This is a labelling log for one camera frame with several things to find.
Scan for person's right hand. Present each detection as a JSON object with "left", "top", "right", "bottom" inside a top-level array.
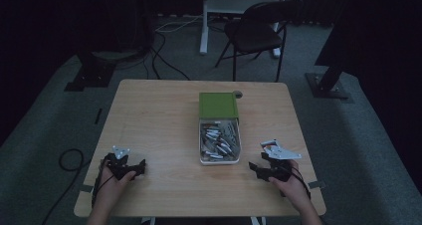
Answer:
[{"left": 268, "top": 159, "right": 312, "bottom": 204}]

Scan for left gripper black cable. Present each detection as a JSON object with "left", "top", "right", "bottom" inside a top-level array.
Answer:
[{"left": 91, "top": 153, "right": 115, "bottom": 209}]

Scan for green box lid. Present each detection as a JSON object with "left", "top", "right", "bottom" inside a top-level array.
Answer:
[{"left": 198, "top": 92, "right": 240, "bottom": 120}]

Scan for black floor cables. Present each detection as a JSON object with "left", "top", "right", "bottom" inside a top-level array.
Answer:
[{"left": 141, "top": 29, "right": 192, "bottom": 82}]

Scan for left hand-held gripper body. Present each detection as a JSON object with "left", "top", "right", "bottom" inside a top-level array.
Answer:
[{"left": 107, "top": 145, "right": 137, "bottom": 181}]

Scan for black floor cable loop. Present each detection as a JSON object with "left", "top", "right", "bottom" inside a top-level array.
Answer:
[{"left": 41, "top": 147, "right": 93, "bottom": 225}]

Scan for clear tray of metal parts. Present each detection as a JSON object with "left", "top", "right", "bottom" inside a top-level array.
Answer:
[{"left": 197, "top": 117, "right": 242, "bottom": 166}]

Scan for pile of pens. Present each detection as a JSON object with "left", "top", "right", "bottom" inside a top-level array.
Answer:
[{"left": 200, "top": 119, "right": 240, "bottom": 161}]

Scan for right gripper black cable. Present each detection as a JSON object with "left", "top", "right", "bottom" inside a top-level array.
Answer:
[{"left": 288, "top": 166, "right": 313, "bottom": 200}]

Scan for white floor cable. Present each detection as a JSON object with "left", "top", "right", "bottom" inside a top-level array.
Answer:
[{"left": 154, "top": 15, "right": 204, "bottom": 34}]

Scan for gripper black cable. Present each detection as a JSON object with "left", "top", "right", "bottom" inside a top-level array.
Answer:
[
  {"left": 288, "top": 166, "right": 313, "bottom": 200},
  {"left": 91, "top": 153, "right": 115, "bottom": 209}
]

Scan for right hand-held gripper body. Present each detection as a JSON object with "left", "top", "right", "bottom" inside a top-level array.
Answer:
[{"left": 259, "top": 138, "right": 304, "bottom": 183}]

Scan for person's left hand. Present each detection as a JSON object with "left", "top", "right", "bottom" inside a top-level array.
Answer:
[{"left": 95, "top": 160, "right": 137, "bottom": 207}]

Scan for black stand base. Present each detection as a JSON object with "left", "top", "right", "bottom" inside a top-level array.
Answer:
[{"left": 64, "top": 50, "right": 117, "bottom": 93}]

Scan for black folding chair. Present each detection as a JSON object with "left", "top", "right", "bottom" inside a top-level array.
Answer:
[{"left": 214, "top": 0, "right": 305, "bottom": 83}]

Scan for black stand with base plate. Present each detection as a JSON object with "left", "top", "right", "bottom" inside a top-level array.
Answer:
[{"left": 305, "top": 64, "right": 351, "bottom": 101}]

